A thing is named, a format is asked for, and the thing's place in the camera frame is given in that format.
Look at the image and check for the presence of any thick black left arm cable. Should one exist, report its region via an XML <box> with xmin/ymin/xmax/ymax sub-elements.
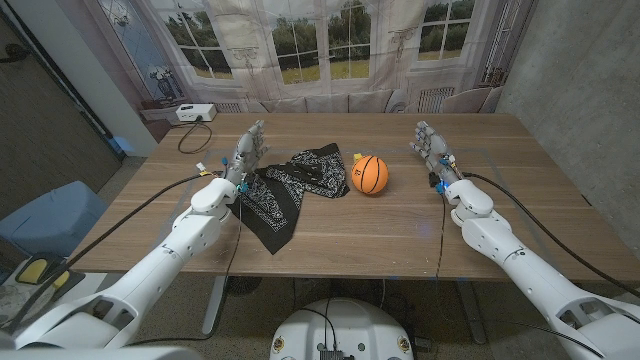
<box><xmin>3</xmin><ymin>171</ymin><xmax>224</xmax><ymax>334</ymax></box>

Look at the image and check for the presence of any yellow black foot pedal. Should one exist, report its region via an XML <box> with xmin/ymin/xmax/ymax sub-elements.
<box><xmin>14</xmin><ymin>254</ymin><xmax>54</xmax><ymax>286</ymax></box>
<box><xmin>47</xmin><ymin>269</ymin><xmax>86</xmax><ymax>303</ymax></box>

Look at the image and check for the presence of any black looped power cable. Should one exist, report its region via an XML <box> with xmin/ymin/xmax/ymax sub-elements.
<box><xmin>177</xmin><ymin>119</ymin><xmax>214</xmax><ymax>155</ymax></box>

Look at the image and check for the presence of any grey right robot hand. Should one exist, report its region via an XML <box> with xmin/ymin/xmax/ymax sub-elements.
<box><xmin>408</xmin><ymin>120</ymin><xmax>464</xmax><ymax>186</ymax></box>

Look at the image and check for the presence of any orange mini basketball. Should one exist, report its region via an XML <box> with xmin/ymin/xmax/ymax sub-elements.
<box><xmin>350</xmin><ymin>155</ymin><xmax>390</xmax><ymax>196</ymax></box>

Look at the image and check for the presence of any thin black left wrist cable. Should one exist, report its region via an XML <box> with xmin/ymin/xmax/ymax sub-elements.
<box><xmin>124</xmin><ymin>187</ymin><xmax>246</xmax><ymax>347</ymax></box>

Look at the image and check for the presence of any white power box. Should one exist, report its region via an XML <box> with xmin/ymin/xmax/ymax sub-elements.
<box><xmin>175</xmin><ymin>103</ymin><xmax>218</xmax><ymax>123</ymax></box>

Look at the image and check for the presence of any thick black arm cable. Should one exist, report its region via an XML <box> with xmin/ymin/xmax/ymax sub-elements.
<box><xmin>460</xmin><ymin>171</ymin><xmax>640</xmax><ymax>299</ymax></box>
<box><xmin>3</xmin><ymin>171</ymin><xmax>224</xmax><ymax>334</ymax></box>

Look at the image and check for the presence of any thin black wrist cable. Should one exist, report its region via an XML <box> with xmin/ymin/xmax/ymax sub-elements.
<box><xmin>434</xmin><ymin>192</ymin><xmax>447</xmax><ymax>281</ymax></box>
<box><xmin>124</xmin><ymin>187</ymin><xmax>246</xmax><ymax>347</ymax></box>

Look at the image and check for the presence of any blue upholstered seat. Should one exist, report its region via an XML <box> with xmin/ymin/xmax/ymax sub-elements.
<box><xmin>0</xmin><ymin>180</ymin><xmax>109</xmax><ymax>259</ymax></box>

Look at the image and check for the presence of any printed window backdrop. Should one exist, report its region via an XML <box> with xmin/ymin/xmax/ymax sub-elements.
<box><xmin>54</xmin><ymin>0</ymin><xmax>539</xmax><ymax>115</ymax></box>

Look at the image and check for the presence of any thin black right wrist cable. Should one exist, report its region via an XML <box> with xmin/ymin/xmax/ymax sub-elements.
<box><xmin>434</xmin><ymin>192</ymin><xmax>447</xmax><ymax>281</ymax></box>

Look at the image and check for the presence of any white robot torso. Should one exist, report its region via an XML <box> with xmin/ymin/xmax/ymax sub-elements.
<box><xmin>269</xmin><ymin>298</ymin><xmax>415</xmax><ymax>360</ymax></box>

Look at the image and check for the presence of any black door handle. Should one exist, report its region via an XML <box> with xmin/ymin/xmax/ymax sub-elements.
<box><xmin>0</xmin><ymin>43</ymin><xmax>31</xmax><ymax>64</ymax></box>

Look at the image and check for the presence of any black paisley bandana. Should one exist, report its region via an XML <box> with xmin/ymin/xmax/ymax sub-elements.
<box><xmin>227</xmin><ymin>142</ymin><xmax>351</xmax><ymax>256</ymax></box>

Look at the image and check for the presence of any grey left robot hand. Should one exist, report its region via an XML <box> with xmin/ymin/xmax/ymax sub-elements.
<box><xmin>224</xmin><ymin>119</ymin><xmax>270</xmax><ymax>187</ymax></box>

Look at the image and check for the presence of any grey metal table leg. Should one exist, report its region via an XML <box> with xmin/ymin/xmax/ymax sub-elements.
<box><xmin>455</xmin><ymin>279</ymin><xmax>487</xmax><ymax>345</ymax></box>
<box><xmin>202</xmin><ymin>275</ymin><xmax>227</xmax><ymax>336</ymax></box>

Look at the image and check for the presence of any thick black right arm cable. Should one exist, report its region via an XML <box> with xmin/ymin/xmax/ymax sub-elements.
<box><xmin>460</xmin><ymin>171</ymin><xmax>640</xmax><ymax>299</ymax></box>

